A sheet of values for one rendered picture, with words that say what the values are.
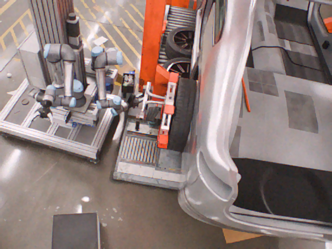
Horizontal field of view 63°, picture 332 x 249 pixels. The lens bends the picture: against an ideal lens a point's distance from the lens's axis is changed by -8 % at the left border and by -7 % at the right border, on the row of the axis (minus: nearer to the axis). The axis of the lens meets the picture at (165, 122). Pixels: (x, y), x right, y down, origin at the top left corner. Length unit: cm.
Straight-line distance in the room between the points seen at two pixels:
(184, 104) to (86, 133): 134
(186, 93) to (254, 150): 76
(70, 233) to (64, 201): 57
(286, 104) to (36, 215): 267
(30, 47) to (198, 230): 237
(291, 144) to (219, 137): 124
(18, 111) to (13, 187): 88
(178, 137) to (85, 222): 111
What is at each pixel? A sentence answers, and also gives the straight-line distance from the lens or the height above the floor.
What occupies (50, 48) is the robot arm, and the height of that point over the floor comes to 146.
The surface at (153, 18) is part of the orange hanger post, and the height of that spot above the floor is 148.
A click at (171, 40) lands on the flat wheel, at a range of 398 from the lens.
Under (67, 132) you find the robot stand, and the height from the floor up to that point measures 21.
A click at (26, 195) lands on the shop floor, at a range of 325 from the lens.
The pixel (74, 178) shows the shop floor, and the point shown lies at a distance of 322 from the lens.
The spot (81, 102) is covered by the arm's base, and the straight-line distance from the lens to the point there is 266.
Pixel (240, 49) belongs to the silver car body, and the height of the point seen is 181.
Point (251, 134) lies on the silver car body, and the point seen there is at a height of 97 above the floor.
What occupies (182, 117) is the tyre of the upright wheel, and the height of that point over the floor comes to 109.
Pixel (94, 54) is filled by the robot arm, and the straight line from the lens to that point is 286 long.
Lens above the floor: 287
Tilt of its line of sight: 53 degrees down
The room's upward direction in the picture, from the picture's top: 12 degrees clockwise
